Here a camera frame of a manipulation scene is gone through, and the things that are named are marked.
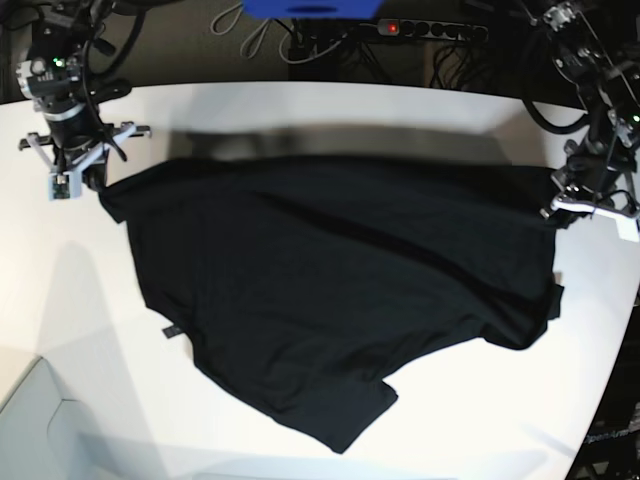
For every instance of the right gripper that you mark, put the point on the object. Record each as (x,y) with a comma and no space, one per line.
(72,145)

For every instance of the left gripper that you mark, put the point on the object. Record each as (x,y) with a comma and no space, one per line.
(590,185)

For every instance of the black t-shirt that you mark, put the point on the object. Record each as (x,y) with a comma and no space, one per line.
(304,283)

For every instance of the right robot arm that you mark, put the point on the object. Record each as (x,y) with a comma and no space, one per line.
(68,72)

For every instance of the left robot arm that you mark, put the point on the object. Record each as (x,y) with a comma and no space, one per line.
(605,75)

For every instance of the blue box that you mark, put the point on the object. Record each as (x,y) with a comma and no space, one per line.
(312,9)

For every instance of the black power strip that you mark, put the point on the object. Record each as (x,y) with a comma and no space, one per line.
(432,30)

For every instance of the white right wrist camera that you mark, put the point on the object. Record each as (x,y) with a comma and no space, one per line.
(64,186)

